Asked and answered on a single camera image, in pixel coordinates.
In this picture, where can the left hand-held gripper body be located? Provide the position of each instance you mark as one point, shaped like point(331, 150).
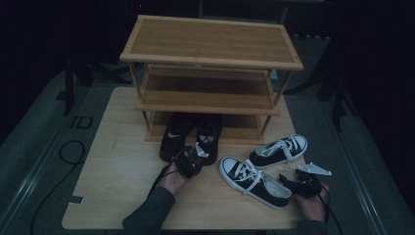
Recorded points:
point(191, 161)

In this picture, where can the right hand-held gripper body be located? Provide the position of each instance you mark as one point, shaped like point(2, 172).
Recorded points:
point(310, 182)

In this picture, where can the black white canvas sneaker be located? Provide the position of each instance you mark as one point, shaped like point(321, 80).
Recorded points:
point(275, 193)
point(270, 160)

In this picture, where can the black leather shoe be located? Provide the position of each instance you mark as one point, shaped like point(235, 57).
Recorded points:
point(210, 133)
point(173, 143)

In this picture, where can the wooden shoe rack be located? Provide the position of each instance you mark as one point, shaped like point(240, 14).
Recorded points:
point(208, 39)

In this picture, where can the person's right hand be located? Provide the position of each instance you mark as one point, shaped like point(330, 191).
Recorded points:
point(311, 207)

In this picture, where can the person's left hand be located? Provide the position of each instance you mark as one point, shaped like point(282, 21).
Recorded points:
point(174, 182)

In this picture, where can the black metal stand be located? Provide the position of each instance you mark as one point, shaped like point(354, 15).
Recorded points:
point(337, 107)
point(68, 91)

